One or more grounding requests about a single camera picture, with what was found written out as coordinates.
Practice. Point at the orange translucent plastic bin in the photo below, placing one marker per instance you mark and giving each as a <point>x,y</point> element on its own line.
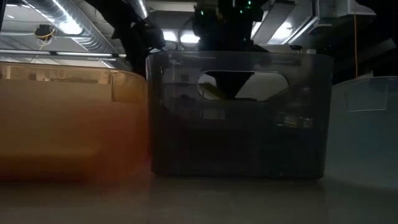
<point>62,130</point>

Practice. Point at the silver spiral ceiling duct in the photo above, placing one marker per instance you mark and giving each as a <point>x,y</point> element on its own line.
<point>77,31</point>

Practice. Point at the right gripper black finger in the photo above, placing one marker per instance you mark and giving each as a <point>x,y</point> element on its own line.
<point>222,81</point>
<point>237,81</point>

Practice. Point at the silver round ceiling duct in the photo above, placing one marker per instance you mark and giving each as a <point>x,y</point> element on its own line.
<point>140,9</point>

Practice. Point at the clear plastic bin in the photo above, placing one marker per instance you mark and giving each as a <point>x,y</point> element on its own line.
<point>367,140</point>

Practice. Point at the smoke grey plastic bin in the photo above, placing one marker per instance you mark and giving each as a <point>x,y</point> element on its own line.
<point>233,143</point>

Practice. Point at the long ceiling light bar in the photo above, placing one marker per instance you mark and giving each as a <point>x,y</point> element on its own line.
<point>77,54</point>

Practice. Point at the small black ceiling fixture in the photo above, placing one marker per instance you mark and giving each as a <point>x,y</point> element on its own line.
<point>295,47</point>

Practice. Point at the ceiling light panel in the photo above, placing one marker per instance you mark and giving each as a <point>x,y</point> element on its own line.
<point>169,35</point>
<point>189,38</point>

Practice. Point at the rectangular metal ceiling duct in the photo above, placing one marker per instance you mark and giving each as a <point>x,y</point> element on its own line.
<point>348,7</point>

